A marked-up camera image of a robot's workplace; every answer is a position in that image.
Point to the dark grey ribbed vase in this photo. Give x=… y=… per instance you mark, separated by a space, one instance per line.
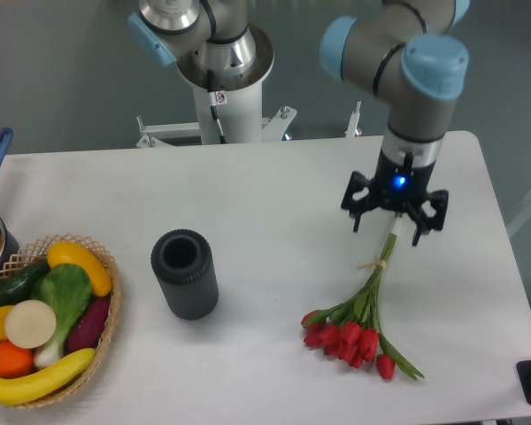
x=182 y=262

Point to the yellow banana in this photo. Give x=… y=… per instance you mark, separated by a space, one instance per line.
x=17 y=391

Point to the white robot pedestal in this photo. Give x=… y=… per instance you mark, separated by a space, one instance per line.
x=226 y=80

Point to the dark green cucumber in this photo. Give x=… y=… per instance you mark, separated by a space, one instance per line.
x=18 y=287

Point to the purple sweet potato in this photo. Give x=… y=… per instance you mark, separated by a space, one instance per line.
x=87 y=331

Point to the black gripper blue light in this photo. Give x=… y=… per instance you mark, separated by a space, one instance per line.
x=400 y=186

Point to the green bok choy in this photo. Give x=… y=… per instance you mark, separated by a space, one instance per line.
x=66 y=290

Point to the red tulip bouquet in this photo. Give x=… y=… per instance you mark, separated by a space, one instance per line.
x=351 y=331

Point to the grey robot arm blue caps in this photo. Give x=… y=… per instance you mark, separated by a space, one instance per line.
x=404 y=57

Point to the woven wicker basket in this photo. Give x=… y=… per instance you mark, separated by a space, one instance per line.
x=38 y=250

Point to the orange fruit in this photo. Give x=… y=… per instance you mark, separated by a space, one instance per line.
x=15 y=362

